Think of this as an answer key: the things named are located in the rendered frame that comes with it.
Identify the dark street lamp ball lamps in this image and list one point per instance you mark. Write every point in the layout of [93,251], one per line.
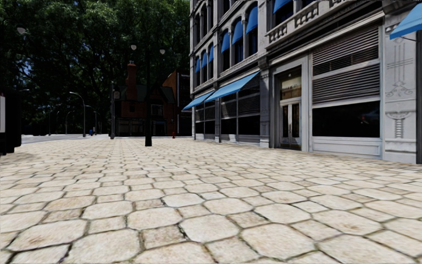
[148,109]

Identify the red brick building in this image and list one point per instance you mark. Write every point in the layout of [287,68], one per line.
[138,109]

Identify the grey street lamp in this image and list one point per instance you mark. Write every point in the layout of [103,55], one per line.
[95,120]
[66,122]
[83,112]

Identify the pale stone building blue awnings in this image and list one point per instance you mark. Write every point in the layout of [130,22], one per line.
[329,82]

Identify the trees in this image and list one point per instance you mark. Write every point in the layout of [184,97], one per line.
[75,43]

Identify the sign on a post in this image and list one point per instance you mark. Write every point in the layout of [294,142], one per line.
[112,112]

